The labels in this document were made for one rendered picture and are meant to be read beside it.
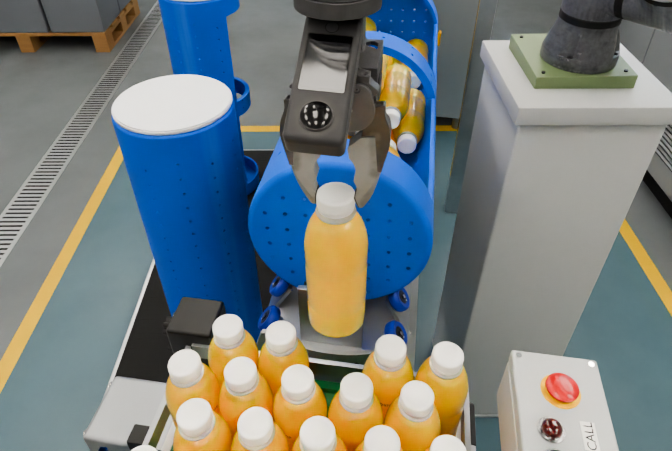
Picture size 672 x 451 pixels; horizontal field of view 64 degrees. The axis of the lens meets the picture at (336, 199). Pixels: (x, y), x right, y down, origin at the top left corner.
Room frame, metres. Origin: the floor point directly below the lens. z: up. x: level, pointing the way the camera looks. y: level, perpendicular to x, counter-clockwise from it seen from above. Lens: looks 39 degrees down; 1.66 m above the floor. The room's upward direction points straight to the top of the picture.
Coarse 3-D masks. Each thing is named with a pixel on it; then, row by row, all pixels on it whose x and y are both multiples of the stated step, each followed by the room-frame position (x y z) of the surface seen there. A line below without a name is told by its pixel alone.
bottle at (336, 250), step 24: (312, 216) 0.42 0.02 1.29; (360, 216) 0.42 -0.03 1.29; (312, 240) 0.40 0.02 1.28; (336, 240) 0.39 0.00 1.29; (360, 240) 0.40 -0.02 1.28; (312, 264) 0.39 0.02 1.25; (336, 264) 0.38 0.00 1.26; (360, 264) 0.39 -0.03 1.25; (312, 288) 0.39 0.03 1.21; (336, 288) 0.38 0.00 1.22; (360, 288) 0.39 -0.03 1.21; (312, 312) 0.40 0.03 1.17; (336, 312) 0.38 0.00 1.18; (360, 312) 0.40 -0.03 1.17; (336, 336) 0.38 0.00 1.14
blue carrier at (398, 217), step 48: (384, 0) 1.45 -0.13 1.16; (432, 0) 1.43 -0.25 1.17; (384, 48) 0.99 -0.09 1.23; (432, 48) 1.35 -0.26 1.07; (432, 96) 0.97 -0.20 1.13; (432, 144) 0.80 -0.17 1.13; (288, 192) 0.60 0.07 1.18; (384, 192) 0.58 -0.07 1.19; (432, 192) 0.66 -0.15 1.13; (288, 240) 0.60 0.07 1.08; (384, 240) 0.58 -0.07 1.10; (432, 240) 0.58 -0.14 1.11; (384, 288) 0.58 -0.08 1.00
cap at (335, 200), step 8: (328, 184) 0.43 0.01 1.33; (336, 184) 0.43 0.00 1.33; (344, 184) 0.43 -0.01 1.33; (320, 192) 0.42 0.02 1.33; (328, 192) 0.42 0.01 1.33; (336, 192) 0.42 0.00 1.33; (344, 192) 0.42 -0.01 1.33; (352, 192) 0.42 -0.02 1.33; (320, 200) 0.40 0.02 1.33; (328, 200) 0.40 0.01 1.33; (336, 200) 0.40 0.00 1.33; (344, 200) 0.40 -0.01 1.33; (352, 200) 0.40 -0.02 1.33; (320, 208) 0.40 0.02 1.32; (328, 208) 0.40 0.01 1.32; (336, 208) 0.40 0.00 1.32; (344, 208) 0.40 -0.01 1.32; (352, 208) 0.40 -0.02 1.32; (328, 216) 0.40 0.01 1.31; (336, 216) 0.40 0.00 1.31; (344, 216) 0.40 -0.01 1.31
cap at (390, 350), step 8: (384, 336) 0.42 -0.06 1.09; (392, 336) 0.42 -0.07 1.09; (376, 344) 0.41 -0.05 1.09; (384, 344) 0.41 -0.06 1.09; (392, 344) 0.41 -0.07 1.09; (400, 344) 0.41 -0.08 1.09; (376, 352) 0.40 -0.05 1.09; (384, 352) 0.39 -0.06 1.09; (392, 352) 0.39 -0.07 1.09; (400, 352) 0.39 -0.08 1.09; (384, 360) 0.38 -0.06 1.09; (392, 360) 0.38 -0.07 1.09; (400, 360) 0.39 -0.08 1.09
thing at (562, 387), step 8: (552, 376) 0.35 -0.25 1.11; (560, 376) 0.35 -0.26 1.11; (568, 376) 0.35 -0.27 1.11; (552, 384) 0.34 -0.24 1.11; (560, 384) 0.34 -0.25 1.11; (568, 384) 0.34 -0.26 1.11; (576, 384) 0.34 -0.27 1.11; (552, 392) 0.33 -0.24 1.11; (560, 392) 0.33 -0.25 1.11; (568, 392) 0.33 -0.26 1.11; (576, 392) 0.33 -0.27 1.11; (560, 400) 0.32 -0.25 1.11; (568, 400) 0.32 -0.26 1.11
